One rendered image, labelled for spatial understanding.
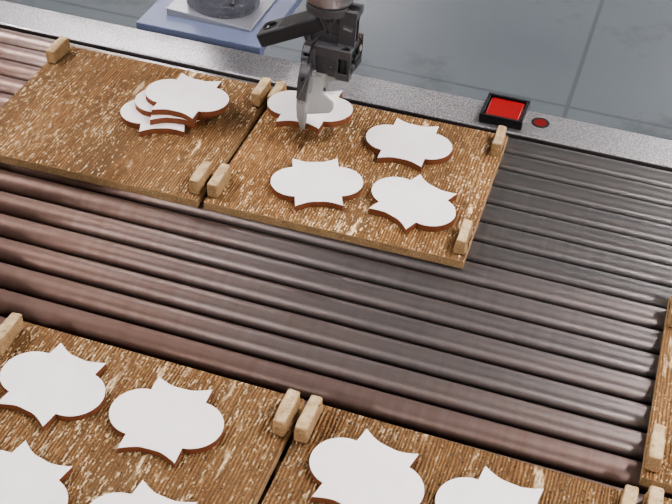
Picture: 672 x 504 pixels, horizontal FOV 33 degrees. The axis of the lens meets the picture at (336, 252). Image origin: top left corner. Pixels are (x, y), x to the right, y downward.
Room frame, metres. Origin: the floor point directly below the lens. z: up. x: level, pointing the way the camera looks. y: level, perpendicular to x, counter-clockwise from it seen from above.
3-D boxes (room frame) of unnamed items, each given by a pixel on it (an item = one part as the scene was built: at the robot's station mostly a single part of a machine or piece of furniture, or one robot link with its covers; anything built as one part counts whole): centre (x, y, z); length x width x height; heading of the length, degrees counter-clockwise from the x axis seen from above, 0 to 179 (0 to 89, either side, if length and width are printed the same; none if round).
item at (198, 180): (1.43, 0.22, 0.95); 0.06 x 0.02 x 0.03; 164
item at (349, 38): (1.60, 0.03, 1.12); 0.09 x 0.08 x 0.12; 74
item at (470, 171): (1.50, -0.04, 0.93); 0.41 x 0.35 x 0.02; 75
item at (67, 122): (1.61, 0.37, 0.93); 0.41 x 0.35 x 0.02; 74
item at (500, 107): (1.71, -0.28, 0.92); 0.06 x 0.06 x 0.01; 74
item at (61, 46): (1.79, 0.52, 0.95); 0.06 x 0.02 x 0.03; 164
